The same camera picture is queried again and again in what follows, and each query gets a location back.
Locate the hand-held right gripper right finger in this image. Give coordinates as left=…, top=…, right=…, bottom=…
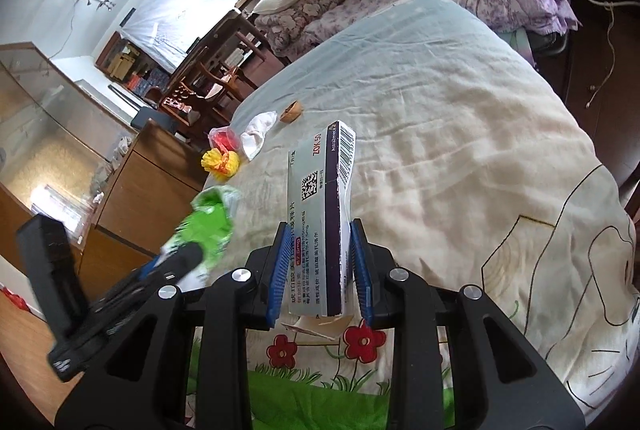
left=350, top=219, right=586, bottom=430

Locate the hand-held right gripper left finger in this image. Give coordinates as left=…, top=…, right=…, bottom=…
left=55, top=230, right=293, bottom=430

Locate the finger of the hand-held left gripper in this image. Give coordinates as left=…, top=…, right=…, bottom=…
left=136, top=243, right=205, bottom=284

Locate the green wrapper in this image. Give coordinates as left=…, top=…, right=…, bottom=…
left=169, top=184, right=242, bottom=292

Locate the white purple medicine box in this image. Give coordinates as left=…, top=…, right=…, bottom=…
left=287, top=120, right=357, bottom=317

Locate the red bag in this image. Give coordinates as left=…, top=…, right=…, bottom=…
left=0, top=287, right=29, bottom=312

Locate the wooden cabinet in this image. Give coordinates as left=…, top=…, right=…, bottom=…
left=91, top=119, right=212, bottom=257

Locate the red crumpled packet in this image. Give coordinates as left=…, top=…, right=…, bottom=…
left=208, top=125, right=244, bottom=152

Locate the black chair back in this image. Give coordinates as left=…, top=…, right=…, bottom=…
left=131, top=106, right=182, bottom=137

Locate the glass panel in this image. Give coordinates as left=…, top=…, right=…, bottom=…
left=0, top=42, right=139, bottom=212

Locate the small brown shell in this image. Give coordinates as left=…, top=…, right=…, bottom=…
left=279, top=102, right=305, bottom=124

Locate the wooden chair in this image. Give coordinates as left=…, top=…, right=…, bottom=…
left=191, top=59, right=242, bottom=122

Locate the wooden bookshelf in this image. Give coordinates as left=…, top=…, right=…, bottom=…
left=94, top=37, right=174, bottom=97

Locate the dark floral quilt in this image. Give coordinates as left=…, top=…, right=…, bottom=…
left=254, top=0, right=374, bottom=57

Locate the white cable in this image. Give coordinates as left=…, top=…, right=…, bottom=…
left=566, top=0, right=640, bottom=109

